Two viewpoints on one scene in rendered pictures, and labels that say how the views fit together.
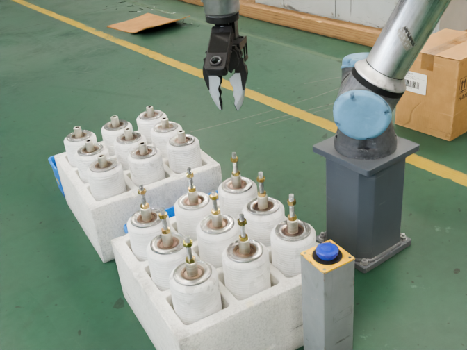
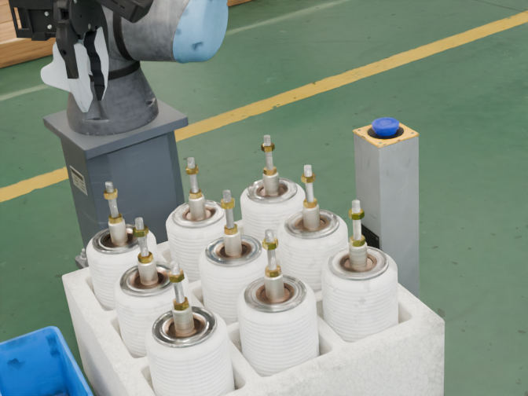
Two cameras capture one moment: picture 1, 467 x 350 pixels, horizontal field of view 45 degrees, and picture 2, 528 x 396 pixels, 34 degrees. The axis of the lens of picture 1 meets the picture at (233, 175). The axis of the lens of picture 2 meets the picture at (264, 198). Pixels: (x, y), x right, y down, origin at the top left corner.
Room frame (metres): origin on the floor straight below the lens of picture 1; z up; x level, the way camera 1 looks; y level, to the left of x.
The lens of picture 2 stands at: (0.93, 1.01, 0.85)
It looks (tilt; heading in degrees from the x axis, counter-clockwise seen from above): 28 degrees down; 273
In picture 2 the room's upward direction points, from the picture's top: 6 degrees counter-clockwise
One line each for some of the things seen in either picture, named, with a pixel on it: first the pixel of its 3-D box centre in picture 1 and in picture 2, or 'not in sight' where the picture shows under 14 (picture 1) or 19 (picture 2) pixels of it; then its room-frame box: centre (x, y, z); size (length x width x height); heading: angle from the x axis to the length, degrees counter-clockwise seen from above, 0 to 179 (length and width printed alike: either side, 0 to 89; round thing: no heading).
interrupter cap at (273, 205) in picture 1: (263, 206); (198, 214); (1.07, -0.06, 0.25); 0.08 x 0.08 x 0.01
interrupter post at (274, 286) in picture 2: (167, 238); (274, 284); (0.97, 0.15, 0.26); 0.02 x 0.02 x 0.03
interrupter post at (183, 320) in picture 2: (146, 213); (183, 317); (1.07, 0.20, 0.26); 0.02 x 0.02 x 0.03
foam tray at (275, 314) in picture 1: (224, 281); (245, 348); (1.02, 0.05, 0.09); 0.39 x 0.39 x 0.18; 27
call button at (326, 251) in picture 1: (326, 253); (385, 128); (0.79, -0.15, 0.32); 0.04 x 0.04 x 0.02
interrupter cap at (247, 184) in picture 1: (237, 185); (119, 239); (1.18, -0.01, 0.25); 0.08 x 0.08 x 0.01
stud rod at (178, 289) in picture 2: (143, 198); (178, 290); (1.07, 0.20, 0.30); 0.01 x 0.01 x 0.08
